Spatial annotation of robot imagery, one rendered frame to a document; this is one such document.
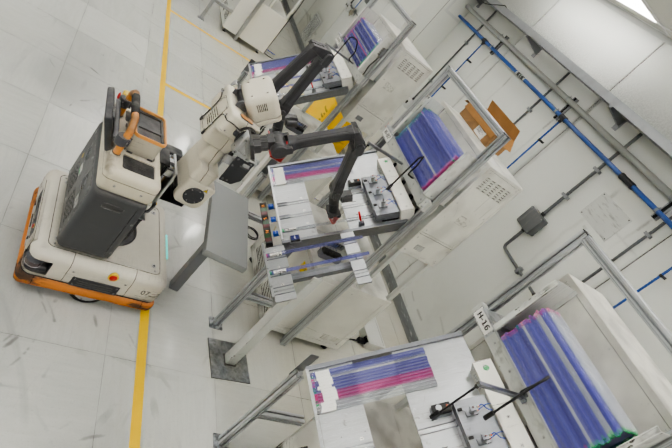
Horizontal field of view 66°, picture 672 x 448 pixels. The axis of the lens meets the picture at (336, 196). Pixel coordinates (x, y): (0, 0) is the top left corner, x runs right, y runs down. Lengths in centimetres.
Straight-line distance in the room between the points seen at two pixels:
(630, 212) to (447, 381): 208
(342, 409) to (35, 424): 122
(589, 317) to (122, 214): 201
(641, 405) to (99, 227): 226
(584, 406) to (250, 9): 609
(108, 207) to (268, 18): 507
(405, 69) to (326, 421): 270
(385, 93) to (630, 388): 272
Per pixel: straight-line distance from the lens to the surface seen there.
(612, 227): 394
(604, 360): 227
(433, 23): 599
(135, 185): 237
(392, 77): 406
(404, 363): 233
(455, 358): 238
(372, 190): 301
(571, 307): 237
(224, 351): 314
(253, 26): 720
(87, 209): 247
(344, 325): 350
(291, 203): 304
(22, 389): 258
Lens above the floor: 217
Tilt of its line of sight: 23 degrees down
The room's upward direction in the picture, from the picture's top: 44 degrees clockwise
